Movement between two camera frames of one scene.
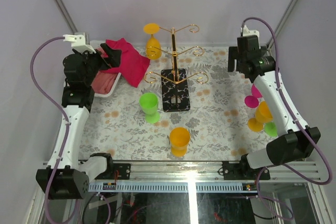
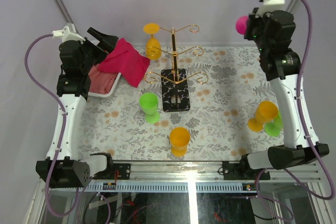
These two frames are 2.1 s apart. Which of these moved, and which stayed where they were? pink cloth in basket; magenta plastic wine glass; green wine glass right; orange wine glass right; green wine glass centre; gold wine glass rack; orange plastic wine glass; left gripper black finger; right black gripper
Moved: right black gripper; left gripper black finger; magenta plastic wine glass
Stayed: gold wine glass rack; green wine glass right; green wine glass centre; orange plastic wine glass; orange wine glass right; pink cloth in basket
